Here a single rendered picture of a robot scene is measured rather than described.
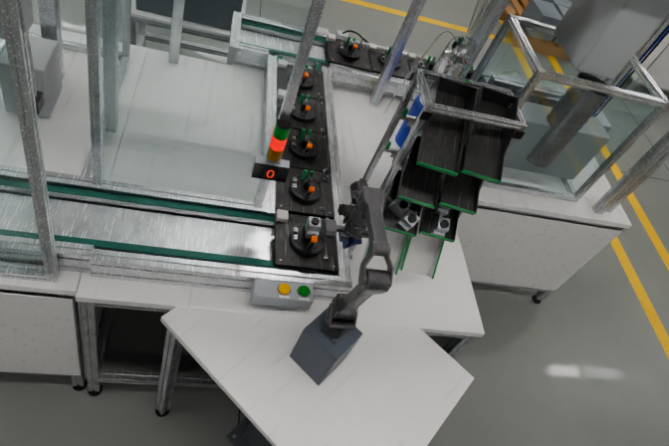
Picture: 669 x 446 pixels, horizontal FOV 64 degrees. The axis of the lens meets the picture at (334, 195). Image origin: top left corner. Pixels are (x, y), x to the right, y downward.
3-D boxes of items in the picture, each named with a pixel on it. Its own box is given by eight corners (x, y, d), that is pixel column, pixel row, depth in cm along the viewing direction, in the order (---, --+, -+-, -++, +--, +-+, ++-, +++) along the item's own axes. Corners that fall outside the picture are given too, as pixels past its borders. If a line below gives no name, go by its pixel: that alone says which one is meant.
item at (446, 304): (481, 336, 212) (485, 334, 210) (75, 301, 173) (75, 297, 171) (421, 110, 305) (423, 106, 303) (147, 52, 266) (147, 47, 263)
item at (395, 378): (357, 541, 152) (360, 540, 150) (160, 321, 177) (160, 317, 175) (470, 380, 197) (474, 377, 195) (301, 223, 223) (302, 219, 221)
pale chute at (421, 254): (429, 277, 204) (433, 279, 199) (397, 268, 202) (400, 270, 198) (450, 206, 204) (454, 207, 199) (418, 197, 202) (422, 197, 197)
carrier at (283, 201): (334, 220, 213) (342, 200, 204) (274, 212, 207) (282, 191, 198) (330, 176, 229) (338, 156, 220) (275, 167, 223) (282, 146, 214)
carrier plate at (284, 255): (337, 274, 196) (339, 271, 195) (274, 267, 190) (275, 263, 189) (334, 223, 212) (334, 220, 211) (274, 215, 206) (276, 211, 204)
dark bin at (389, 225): (413, 237, 187) (421, 233, 180) (378, 227, 185) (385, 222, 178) (426, 165, 196) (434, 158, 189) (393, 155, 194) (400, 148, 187)
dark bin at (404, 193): (432, 209, 176) (442, 203, 169) (395, 198, 174) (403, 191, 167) (445, 134, 185) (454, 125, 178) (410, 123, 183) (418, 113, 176)
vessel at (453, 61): (446, 115, 254) (486, 49, 227) (419, 110, 250) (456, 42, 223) (441, 97, 263) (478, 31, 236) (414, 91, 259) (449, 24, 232)
